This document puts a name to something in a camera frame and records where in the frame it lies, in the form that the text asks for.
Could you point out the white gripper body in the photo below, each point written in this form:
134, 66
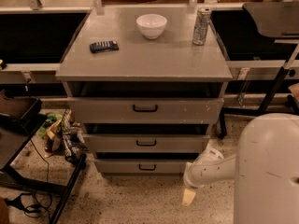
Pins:
192, 174

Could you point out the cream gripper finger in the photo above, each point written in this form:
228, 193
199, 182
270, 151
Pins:
188, 196

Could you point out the grey bottom drawer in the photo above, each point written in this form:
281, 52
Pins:
156, 167

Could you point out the grey drawer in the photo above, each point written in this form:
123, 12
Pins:
156, 167
146, 110
173, 143

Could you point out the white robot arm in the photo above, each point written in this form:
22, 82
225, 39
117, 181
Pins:
265, 169

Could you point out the grey middle drawer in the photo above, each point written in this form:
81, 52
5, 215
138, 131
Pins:
173, 143

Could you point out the grey drawer cabinet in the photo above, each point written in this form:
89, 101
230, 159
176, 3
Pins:
170, 66

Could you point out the grey top drawer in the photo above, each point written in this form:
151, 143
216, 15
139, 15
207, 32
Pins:
146, 110

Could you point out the black desk right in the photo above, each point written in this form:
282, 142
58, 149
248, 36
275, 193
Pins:
260, 43

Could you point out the pile of snack bags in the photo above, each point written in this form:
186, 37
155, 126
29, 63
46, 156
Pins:
60, 131

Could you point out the silver drink can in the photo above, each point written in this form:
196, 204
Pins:
201, 24

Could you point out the white ceramic bowl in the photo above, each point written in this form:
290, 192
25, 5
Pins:
151, 26

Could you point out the black chip bag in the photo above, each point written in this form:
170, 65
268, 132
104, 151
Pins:
104, 46

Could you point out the black side table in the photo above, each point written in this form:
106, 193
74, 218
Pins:
12, 142

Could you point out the black tray on table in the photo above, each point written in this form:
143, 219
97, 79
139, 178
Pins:
17, 110

